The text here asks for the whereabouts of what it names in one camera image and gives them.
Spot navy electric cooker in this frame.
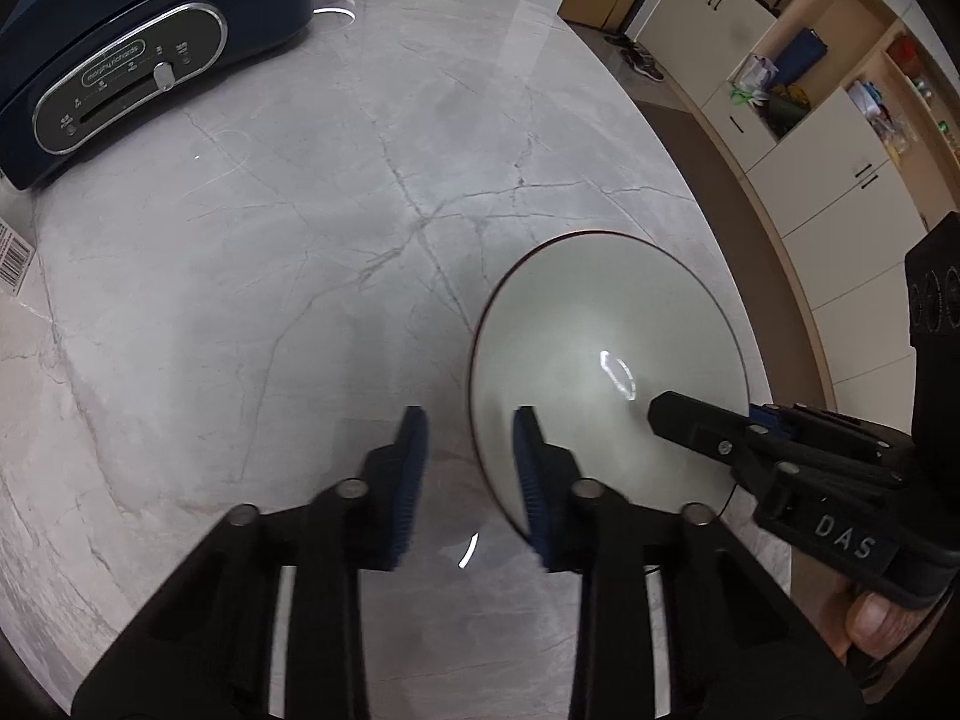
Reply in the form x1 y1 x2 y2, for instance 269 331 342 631
2 0 313 190

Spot white wall cabinet unit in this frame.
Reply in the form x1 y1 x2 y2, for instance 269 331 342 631
640 0 958 427

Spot shoes on floor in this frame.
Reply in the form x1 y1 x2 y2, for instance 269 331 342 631
604 34 665 83

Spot small milk carton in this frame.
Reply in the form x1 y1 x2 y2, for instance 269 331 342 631
0 220 34 296

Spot red floral dark-rimmed bowl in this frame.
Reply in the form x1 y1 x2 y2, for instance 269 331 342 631
469 231 750 535

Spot right hand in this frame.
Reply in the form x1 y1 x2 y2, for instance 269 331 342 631
809 575 952 678

